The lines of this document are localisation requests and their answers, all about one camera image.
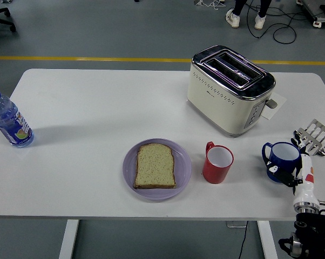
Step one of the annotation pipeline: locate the red enamel cup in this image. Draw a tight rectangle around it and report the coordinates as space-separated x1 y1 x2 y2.
202 140 234 185

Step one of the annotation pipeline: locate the plastic bottle with blue cap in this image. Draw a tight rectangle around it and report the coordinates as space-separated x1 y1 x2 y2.
0 86 35 148

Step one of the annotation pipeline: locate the silver metal toast rack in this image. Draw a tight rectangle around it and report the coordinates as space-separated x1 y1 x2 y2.
292 119 325 157

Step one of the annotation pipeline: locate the cream chrome toaster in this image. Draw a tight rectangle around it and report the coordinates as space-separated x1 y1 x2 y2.
186 45 279 138

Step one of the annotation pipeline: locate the white cable bundle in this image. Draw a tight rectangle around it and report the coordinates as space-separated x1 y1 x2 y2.
194 0 226 11

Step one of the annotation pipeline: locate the person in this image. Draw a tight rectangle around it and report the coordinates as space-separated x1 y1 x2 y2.
225 0 273 30

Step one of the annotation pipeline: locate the white table leg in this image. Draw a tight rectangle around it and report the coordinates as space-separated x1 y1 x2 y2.
256 220 279 259
58 219 80 259

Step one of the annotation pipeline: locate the blue enamel cup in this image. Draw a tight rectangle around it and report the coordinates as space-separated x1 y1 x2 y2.
261 141 302 183

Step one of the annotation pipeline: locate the thin black hanging cable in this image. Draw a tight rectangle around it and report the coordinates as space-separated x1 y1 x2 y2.
237 220 249 259

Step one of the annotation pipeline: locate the black floor cable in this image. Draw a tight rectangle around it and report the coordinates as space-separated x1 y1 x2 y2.
245 0 314 45

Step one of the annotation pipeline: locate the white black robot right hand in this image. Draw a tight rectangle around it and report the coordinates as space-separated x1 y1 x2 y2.
265 130 320 208

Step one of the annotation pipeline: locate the white paper sheet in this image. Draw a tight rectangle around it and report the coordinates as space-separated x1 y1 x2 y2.
261 91 287 121

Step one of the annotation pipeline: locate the black office chair base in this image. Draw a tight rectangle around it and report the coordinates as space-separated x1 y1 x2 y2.
0 7 17 32

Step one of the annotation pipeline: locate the grey equipment cart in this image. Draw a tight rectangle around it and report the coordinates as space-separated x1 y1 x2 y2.
296 0 325 29

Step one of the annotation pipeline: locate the slice of bread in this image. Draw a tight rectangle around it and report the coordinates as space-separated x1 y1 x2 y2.
133 143 177 189

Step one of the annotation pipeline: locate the purple round plate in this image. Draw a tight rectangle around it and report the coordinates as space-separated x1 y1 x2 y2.
122 138 192 201

